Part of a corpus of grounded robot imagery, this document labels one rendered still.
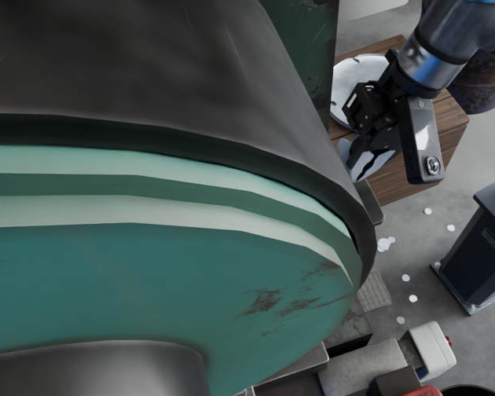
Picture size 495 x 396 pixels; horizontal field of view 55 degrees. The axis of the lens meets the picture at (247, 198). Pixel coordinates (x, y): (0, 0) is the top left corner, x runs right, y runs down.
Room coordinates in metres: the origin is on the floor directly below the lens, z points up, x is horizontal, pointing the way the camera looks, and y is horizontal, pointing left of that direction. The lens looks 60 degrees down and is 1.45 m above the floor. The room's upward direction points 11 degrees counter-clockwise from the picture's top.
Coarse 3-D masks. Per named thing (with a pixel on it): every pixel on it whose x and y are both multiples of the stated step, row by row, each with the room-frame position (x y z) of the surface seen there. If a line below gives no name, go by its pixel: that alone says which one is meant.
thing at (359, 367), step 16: (352, 352) 0.15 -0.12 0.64; (368, 352) 0.14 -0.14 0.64; (384, 352) 0.14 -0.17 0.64; (400, 352) 0.13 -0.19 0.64; (416, 352) 0.13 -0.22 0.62; (336, 368) 0.13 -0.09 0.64; (352, 368) 0.12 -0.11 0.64; (368, 368) 0.12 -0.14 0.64; (384, 368) 0.11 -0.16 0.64; (416, 368) 0.11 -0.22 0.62; (288, 384) 0.12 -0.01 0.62; (304, 384) 0.12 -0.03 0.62; (320, 384) 0.11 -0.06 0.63; (336, 384) 0.10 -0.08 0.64; (352, 384) 0.10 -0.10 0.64
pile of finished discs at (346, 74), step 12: (348, 60) 1.03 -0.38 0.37; (360, 60) 1.02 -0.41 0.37; (372, 60) 1.01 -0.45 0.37; (384, 60) 1.00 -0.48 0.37; (336, 72) 0.99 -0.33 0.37; (348, 72) 0.98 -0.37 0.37; (360, 72) 0.97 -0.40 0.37; (372, 72) 0.96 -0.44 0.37; (336, 84) 0.94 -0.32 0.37; (348, 84) 0.94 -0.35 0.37; (336, 96) 0.90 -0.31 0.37; (348, 96) 0.89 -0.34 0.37; (336, 108) 0.85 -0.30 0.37; (336, 120) 0.82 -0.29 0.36
